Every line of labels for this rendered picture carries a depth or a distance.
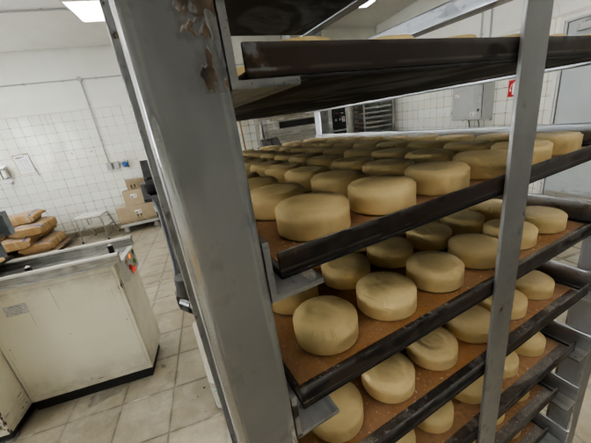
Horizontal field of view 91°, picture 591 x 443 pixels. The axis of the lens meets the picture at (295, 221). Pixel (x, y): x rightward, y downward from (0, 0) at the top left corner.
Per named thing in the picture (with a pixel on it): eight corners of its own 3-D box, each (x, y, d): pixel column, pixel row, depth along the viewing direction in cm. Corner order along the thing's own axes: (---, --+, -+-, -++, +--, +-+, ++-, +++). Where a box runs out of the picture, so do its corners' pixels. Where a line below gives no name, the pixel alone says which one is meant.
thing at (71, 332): (36, 414, 177) (-40, 288, 147) (62, 372, 208) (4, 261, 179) (156, 377, 192) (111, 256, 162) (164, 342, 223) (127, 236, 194)
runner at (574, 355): (318, 232, 93) (317, 223, 92) (325, 229, 94) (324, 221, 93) (578, 362, 38) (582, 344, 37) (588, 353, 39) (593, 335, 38)
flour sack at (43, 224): (43, 235, 427) (38, 224, 422) (8, 242, 414) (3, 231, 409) (60, 221, 491) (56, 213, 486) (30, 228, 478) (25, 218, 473)
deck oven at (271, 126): (279, 214, 495) (258, 86, 429) (265, 199, 605) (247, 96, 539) (361, 196, 531) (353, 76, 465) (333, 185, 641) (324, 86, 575)
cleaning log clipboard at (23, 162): (40, 176, 486) (30, 151, 473) (40, 176, 484) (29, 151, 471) (21, 178, 480) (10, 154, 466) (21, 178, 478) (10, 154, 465)
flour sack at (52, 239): (52, 250, 439) (48, 241, 434) (18, 257, 427) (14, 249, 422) (69, 236, 503) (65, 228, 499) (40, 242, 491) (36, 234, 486)
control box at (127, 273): (123, 282, 173) (115, 261, 169) (134, 265, 195) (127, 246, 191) (130, 280, 174) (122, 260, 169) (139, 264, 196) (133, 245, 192)
